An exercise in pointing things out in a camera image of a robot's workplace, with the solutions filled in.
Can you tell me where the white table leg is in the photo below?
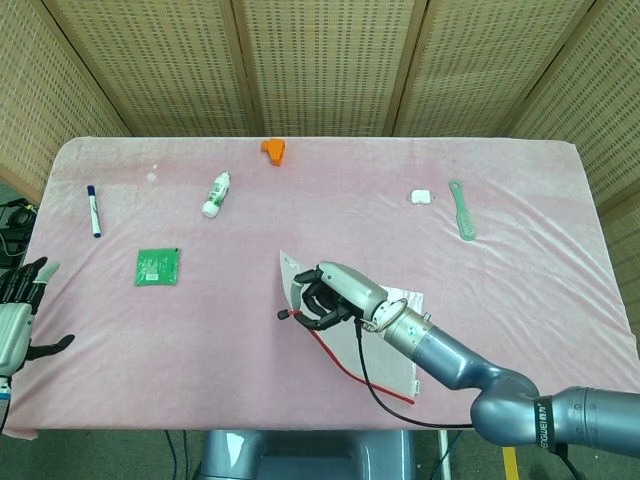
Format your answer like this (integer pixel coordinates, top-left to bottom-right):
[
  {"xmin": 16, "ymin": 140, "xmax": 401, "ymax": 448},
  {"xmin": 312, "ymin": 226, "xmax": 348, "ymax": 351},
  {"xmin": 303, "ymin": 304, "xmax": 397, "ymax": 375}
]
[{"xmin": 438, "ymin": 429, "xmax": 452, "ymax": 480}]

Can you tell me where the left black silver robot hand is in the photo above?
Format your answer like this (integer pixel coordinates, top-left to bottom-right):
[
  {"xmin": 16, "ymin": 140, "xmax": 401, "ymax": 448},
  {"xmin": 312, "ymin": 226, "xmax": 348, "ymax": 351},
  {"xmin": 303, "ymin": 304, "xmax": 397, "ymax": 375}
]
[{"xmin": 0, "ymin": 256, "xmax": 77, "ymax": 379}]

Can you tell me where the white glue bottle green label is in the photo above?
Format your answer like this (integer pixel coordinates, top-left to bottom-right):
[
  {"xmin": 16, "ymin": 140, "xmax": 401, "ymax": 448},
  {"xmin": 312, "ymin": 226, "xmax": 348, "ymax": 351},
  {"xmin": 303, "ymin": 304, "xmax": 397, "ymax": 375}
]
[{"xmin": 201, "ymin": 171, "xmax": 233, "ymax": 219}]

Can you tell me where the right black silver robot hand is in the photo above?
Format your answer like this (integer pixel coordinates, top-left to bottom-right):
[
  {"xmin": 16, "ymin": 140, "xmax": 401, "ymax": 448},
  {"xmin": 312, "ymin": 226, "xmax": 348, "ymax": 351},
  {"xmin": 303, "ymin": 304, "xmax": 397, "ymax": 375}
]
[{"xmin": 277, "ymin": 260, "xmax": 390, "ymax": 333}]

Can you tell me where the green plastic comb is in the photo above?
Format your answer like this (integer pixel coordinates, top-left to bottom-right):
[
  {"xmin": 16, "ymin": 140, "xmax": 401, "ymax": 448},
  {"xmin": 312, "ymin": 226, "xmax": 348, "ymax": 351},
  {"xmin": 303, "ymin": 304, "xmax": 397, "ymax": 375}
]
[{"xmin": 448, "ymin": 179, "xmax": 478, "ymax": 244}]

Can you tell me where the blue capped whiteboard marker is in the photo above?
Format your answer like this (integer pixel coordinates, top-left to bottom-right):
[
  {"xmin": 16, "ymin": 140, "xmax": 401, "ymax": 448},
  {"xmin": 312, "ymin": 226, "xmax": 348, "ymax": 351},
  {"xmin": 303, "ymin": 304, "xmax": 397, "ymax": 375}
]
[{"xmin": 86, "ymin": 185, "xmax": 105, "ymax": 240}]

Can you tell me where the black equipment on floor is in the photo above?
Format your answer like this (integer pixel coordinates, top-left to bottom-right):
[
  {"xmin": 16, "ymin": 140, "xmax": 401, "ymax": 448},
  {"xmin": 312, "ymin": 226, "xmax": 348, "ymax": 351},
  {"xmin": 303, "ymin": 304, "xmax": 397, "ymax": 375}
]
[{"xmin": 0, "ymin": 198, "xmax": 39, "ymax": 269}]

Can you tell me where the white mesh bag red zipper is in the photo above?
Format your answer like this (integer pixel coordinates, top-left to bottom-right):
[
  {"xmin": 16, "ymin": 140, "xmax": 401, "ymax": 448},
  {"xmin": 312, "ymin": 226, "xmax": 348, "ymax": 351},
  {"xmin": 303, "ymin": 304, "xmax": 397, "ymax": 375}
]
[{"xmin": 277, "ymin": 249, "xmax": 427, "ymax": 407}]

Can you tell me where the green square packet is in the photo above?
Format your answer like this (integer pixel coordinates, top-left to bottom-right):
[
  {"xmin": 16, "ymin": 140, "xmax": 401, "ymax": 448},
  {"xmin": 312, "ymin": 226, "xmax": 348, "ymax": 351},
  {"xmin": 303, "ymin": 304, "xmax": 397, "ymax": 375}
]
[{"xmin": 132, "ymin": 247, "xmax": 182, "ymax": 288}]

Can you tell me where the grey robot torso base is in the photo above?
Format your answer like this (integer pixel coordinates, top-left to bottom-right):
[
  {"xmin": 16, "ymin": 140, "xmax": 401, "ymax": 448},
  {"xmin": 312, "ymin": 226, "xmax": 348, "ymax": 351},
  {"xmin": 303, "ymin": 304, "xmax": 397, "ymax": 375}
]
[{"xmin": 192, "ymin": 428, "xmax": 417, "ymax": 480}]

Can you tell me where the pink tablecloth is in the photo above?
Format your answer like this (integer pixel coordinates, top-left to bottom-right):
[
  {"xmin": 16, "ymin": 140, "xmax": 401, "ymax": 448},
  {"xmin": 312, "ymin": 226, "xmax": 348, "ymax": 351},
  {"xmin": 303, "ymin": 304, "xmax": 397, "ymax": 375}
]
[{"xmin": 9, "ymin": 135, "xmax": 633, "ymax": 442}]

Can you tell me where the black right hand cable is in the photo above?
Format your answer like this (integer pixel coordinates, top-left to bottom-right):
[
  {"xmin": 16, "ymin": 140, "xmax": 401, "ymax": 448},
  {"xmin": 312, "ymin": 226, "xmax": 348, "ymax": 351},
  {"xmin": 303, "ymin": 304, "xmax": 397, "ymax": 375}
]
[{"xmin": 353, "ymin": 316, "xmax": 475, "ymax": 430}]

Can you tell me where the orange plastic block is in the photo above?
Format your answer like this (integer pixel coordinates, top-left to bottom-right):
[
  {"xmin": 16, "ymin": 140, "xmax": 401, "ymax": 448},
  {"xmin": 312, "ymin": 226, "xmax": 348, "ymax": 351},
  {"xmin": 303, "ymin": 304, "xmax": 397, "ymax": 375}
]
[{"xmin": 259, "ymin": 138, "xmax": 288, "ymax": 169}]

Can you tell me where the woven bamboo folding screen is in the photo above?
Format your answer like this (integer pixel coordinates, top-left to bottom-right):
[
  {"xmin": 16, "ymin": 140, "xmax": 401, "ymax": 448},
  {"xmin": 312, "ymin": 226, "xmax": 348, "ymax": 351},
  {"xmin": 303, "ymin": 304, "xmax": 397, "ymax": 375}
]
[{"xmin": 0, "ymin": 0, "xmax": 640, "ymax": 437}]

